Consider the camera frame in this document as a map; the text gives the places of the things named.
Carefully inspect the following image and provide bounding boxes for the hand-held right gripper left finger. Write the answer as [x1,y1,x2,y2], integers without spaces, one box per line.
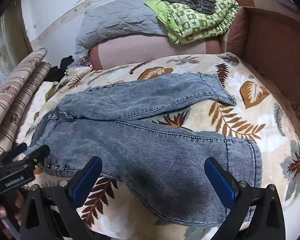
[19,156,103,240]

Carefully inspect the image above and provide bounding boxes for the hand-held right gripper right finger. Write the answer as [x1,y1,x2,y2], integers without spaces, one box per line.
[204,157,293,240]

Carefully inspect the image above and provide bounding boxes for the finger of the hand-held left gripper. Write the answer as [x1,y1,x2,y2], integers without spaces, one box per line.
[4,142,28,161]
[25,145,51,167]

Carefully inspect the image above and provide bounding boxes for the blue denim pants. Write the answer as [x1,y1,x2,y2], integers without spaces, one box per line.
[31,72,263,228]

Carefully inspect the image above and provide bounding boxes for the person's left hand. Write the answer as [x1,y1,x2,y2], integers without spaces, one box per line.
[0,189,24,228]

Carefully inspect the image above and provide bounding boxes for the striped beige cushion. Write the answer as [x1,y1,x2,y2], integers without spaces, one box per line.
[0,47,48,120]
[0,62,52,159]

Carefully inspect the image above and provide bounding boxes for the leaf printed blanket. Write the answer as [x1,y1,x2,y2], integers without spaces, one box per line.
[15,52,300,240]

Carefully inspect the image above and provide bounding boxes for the black cloth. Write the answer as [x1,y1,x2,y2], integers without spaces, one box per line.
[45,55,75,83]

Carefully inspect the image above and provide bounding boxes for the wooden glass door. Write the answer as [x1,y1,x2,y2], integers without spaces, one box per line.
[0,4,33,98]

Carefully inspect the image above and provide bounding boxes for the colourful packet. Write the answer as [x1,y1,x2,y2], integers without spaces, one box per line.
[76,54,93,68]

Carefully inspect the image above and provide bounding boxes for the pink sofa cushion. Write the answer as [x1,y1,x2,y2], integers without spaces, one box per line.
[89,33,221,70]

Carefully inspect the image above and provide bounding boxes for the grey pillow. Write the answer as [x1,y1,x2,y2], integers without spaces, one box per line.
[75,0,167,55]

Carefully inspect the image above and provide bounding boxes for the green patterned quilt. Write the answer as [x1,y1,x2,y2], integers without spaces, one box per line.
[144,0,240,45]

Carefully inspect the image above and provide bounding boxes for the dark grey cloth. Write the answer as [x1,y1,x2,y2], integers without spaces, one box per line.
[168,0,217,15]

